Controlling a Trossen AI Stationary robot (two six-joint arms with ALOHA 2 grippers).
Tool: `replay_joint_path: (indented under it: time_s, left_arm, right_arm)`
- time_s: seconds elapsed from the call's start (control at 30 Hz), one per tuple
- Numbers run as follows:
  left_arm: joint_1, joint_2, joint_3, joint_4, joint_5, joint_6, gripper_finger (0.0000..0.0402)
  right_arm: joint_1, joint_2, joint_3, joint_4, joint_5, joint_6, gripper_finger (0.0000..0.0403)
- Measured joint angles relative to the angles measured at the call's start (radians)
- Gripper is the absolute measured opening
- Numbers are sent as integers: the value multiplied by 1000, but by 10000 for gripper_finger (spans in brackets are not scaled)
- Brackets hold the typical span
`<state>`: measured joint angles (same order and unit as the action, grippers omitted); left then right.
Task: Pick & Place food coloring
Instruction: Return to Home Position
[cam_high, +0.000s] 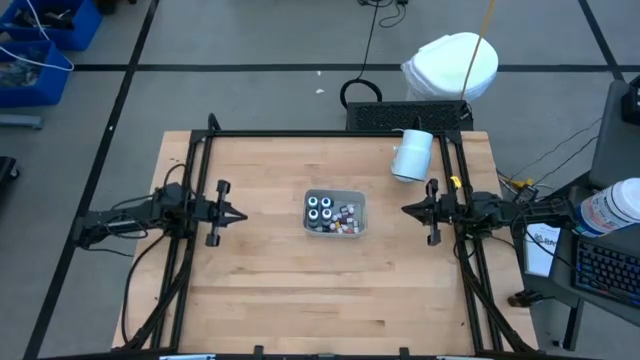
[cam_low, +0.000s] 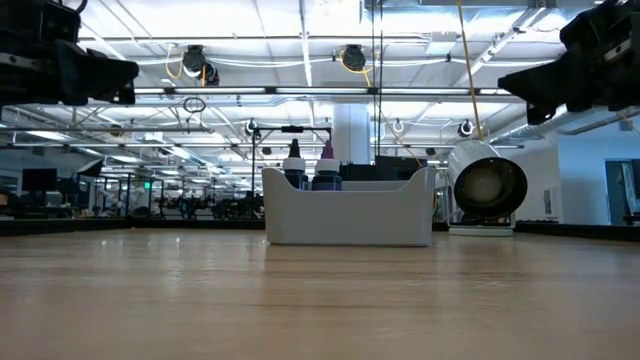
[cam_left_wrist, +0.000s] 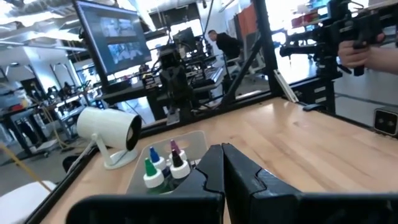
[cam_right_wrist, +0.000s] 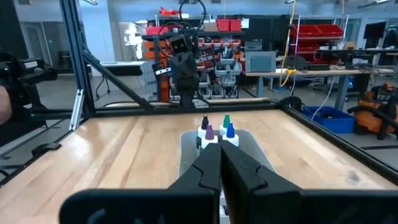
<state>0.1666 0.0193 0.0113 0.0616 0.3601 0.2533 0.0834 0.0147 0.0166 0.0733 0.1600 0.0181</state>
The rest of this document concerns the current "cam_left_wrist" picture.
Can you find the black stereo camera box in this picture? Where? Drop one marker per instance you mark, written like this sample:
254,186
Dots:
386,121

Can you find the white lined trash bin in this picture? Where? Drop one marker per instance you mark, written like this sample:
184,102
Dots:
18,202

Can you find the clear plastic tray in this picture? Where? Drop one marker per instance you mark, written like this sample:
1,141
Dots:
192,140

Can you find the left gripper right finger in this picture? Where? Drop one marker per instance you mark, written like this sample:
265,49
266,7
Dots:
255,199

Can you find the person's forearm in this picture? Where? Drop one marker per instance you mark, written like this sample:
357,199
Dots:
385,60

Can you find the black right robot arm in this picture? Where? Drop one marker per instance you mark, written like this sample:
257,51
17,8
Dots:
175,81

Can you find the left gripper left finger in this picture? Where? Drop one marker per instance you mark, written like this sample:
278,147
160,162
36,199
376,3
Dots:
192,199

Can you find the black desk monitor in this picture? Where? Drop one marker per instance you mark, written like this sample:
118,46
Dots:
185,39

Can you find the black metal table frame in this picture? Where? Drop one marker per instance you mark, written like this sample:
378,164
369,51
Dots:
264,46

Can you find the grey computer cart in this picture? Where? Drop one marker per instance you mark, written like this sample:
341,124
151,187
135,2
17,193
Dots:
130,91

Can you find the large black food coloring bottle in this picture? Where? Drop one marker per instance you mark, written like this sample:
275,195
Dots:
178,166

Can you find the black keyboard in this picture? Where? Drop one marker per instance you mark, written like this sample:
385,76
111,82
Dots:
211,76

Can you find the orange partition panel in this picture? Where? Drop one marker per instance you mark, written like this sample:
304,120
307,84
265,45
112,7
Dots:
248,20

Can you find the person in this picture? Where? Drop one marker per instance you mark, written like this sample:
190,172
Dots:
228,45

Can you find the large purple food coloring bottle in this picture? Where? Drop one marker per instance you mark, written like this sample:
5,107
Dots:
175,147

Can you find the large black display screen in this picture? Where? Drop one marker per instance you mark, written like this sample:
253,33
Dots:
118,40

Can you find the person's hand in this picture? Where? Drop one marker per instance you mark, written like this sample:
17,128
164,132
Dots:
351,56

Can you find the large green food coloring bottle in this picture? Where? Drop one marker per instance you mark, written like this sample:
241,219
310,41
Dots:
152,177

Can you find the large blue food coloring bottle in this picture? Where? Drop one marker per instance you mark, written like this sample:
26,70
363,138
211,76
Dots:
155,157

